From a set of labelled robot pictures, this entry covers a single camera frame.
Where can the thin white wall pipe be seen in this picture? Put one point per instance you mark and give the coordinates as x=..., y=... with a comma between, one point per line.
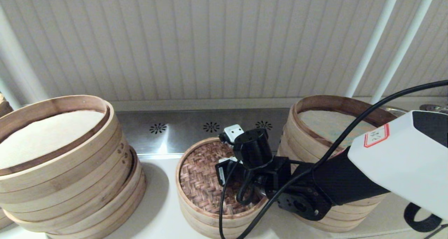
x=376, y=32
x=409, y=32

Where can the thick white wall pipe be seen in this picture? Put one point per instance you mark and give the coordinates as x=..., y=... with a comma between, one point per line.
x=21, y=78

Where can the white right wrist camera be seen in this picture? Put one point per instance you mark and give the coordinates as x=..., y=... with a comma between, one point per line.
x=233, y=132

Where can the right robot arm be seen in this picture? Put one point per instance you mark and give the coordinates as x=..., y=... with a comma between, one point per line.
x=402, y=162

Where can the stainless steel vent panel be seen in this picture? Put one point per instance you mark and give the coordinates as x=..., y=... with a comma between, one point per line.
x=175, y=137

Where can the woven bamboo steamer lid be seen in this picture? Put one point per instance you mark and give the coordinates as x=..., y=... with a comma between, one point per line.
x=196, y=176

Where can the white steamer liner cloth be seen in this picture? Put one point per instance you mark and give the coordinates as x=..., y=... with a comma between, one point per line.
x=315, y=123
x=45, y=136

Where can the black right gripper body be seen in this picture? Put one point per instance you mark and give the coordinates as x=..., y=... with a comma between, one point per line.
x=253, y=151

